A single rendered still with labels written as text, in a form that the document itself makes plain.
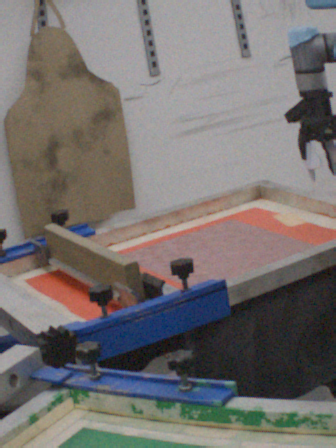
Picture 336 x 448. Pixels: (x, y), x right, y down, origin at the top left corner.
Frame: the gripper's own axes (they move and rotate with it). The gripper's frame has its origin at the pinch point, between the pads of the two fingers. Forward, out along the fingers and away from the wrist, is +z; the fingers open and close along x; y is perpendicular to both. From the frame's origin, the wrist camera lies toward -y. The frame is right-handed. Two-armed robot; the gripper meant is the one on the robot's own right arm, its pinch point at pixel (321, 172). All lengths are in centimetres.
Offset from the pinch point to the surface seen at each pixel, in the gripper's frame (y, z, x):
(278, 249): 11.2, 9.6, -22.2
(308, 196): -5.1, 6.1, -1.2
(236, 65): -200, 2, 106
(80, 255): 0, 2, -61
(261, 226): -5.8, 9.6, -15.1
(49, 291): -8, 10, -66
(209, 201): -25.4, 6.4, -16.4
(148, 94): -200, 6, 60
